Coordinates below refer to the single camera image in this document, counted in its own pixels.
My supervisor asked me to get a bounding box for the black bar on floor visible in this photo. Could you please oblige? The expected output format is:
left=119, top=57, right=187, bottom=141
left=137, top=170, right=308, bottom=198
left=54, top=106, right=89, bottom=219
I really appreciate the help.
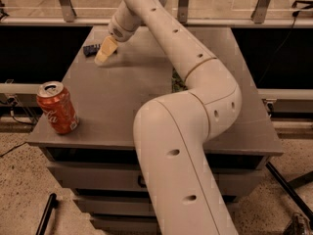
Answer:
left=35, top=193, right=58, bottom=235

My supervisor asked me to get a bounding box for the black drawer handle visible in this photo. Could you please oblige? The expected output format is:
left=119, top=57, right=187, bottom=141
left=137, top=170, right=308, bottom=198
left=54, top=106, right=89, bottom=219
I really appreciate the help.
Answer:
left=137, top=175, right=147, bottom=188

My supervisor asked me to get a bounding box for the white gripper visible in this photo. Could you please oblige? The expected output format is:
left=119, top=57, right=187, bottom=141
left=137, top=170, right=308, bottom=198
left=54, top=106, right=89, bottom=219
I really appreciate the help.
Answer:
left=95, top=1, right=142, bottom=65

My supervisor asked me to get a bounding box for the red coke can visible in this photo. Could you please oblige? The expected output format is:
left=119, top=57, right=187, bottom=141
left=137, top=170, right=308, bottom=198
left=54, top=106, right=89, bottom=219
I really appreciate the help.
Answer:
left=36, top=81, right=79, bottom=134

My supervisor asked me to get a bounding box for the green soda can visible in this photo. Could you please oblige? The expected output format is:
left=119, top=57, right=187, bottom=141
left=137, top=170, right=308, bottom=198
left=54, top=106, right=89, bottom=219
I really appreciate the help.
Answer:
left=171, top=69, right=187, bottom=92

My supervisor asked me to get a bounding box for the metal railing frame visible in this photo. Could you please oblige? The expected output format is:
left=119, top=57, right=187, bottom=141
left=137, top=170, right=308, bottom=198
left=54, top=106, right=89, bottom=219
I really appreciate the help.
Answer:
left=1, top=0, right=303, bottom=25

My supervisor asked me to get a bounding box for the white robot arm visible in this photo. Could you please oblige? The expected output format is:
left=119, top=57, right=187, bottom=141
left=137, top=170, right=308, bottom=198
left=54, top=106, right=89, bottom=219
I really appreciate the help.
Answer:
left=95, top=0, right=242, bottom=235

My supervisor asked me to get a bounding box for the black cable on floor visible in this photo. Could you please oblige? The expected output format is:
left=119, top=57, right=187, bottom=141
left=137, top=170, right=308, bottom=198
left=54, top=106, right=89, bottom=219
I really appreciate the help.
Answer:
left=0, top=95, right=37, bottom=159

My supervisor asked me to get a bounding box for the black stand leg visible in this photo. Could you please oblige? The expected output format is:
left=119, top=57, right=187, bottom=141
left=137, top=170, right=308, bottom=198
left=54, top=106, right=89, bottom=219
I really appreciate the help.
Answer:
left=266, top=162, right=313, bottom=226

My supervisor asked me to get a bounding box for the dark blue rxbar wrapper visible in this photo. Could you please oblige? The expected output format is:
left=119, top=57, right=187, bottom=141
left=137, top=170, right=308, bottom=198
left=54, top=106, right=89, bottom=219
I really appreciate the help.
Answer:
left=83, top=44, right=100, bottom=57

